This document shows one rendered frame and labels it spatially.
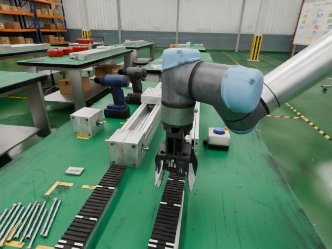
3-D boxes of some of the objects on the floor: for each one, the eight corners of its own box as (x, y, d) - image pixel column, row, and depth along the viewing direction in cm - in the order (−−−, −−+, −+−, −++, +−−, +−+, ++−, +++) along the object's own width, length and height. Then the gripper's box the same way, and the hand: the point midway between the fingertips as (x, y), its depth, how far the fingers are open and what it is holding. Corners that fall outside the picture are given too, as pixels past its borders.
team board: (277, 78, 606) (297, 2, 525) (292, 77, 616) (312, 3, 535) (322, 91, 473) (357, -7, 391) (339, 91, 482) (377, -6, 401)
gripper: (141, 127, 42) (143, 203, 51) (210, 134, 40) (200, 211, 49) (150, 112, 50) (150, 180, 59) (208, 117, 48) (200, 186, 57)
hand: (175, 184), depth 56 cm, fingers open, 8 cm apart
